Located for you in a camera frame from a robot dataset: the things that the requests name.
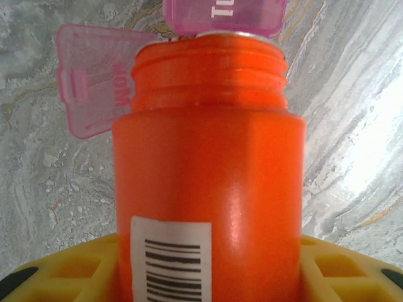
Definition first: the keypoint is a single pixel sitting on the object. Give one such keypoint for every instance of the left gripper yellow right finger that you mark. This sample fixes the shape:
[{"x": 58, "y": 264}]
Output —
[{"x": 346, "y": 277}]

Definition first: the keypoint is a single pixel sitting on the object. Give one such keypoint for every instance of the orange pill bottle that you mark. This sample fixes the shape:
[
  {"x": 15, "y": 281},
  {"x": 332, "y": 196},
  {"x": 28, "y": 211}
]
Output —
[{"x": 207, "y": 157}]

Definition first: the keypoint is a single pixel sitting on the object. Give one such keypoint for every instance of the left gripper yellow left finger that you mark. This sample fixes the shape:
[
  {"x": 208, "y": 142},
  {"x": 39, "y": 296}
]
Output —
[{"x": 63, "y": 277}]

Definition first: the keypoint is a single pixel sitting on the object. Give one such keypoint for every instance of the pink and green pill organizer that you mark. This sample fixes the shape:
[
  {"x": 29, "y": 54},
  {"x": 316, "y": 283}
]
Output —
[{"x": 94, "y": 63}]

